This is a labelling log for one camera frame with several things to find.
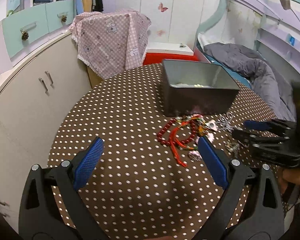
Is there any small gold brooch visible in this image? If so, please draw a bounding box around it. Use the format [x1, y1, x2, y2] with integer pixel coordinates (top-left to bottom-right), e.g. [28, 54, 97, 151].
[225, 141, 240, 154]

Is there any silver chain jewelry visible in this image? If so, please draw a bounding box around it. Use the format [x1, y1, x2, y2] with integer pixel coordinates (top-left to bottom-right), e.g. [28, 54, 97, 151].
[216, 112, 237, 133]

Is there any red knotted cord charm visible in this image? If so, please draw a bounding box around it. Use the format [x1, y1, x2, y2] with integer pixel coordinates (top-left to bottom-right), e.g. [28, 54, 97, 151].
[168, 114, 208, 167]

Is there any grey metal tin box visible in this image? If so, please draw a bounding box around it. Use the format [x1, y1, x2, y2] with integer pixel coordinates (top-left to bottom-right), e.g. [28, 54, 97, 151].
[161, 60, 240, 116]

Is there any pink butterfly hair clip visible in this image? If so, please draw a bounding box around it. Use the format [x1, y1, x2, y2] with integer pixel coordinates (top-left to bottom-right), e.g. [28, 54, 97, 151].
[187, 145, 202, 161]

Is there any person right hand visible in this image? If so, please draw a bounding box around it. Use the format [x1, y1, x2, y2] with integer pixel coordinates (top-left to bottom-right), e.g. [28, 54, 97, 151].
[280, 169, 300, 193]

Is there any grey duvet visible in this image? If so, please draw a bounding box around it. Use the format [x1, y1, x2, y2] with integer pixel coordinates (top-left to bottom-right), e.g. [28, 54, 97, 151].
[203, 43, 296, 121]

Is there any teal bed sheet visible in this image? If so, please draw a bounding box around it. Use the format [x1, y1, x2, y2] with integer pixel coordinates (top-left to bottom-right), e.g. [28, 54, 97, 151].
[204, 54, 251, 89]

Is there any brown polka dot tablecloth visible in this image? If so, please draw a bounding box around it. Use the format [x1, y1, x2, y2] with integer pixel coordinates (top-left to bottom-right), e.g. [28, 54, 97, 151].
[46, 63, 291, 240]

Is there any beige low cabinet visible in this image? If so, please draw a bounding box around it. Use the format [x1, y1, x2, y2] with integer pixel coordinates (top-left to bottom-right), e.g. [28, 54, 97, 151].
[0, 35, 91, 230]

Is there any white box lid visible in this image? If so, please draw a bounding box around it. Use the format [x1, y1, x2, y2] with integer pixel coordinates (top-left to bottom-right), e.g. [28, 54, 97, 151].
[146, 42, 194, 56]

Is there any red storage box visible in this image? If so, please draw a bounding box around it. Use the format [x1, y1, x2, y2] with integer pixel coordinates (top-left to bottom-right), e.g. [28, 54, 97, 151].
[143, 53, 199, 65]

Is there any white wardrobe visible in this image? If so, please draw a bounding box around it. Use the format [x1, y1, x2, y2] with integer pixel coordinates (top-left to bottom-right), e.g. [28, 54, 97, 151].
[103, 0, 219, 48]

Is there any pink bear pattern cloth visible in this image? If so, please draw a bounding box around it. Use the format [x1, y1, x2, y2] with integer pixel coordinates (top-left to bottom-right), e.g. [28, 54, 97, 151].
[69, 9, 151, 80]

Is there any teal drawer unit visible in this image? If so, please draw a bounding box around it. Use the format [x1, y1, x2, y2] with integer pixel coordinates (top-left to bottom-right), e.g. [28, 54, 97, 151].
[2, 0, 74, 58]

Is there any teal bunk bed frame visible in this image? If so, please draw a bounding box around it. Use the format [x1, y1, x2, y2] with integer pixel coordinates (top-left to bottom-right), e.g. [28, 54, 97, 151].
[196, 0, 300, 80]

